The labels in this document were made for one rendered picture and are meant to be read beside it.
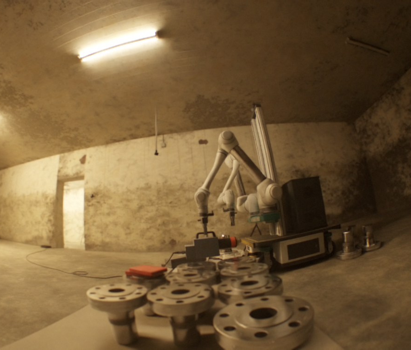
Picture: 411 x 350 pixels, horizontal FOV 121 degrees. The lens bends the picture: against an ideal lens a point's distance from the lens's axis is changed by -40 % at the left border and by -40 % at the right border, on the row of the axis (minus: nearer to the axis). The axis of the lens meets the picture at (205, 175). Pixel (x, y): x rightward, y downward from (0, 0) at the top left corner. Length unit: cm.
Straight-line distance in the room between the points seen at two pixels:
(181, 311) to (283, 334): 36
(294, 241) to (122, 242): 412
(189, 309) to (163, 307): 9
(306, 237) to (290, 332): 147
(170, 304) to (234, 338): 29
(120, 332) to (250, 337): 58
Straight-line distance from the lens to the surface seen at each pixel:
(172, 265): 184
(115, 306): 77
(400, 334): 86
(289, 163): 513
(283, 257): 179
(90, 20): 292
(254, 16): 291
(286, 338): 45
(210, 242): 167
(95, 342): 98
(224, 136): 163
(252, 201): 223
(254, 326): 49
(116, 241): 515
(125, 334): 90
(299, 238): 183
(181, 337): 83
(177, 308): 68
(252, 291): 73
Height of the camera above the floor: 51
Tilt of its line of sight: 15 degrees up
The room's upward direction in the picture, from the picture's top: 6 degrees counter-clockwise
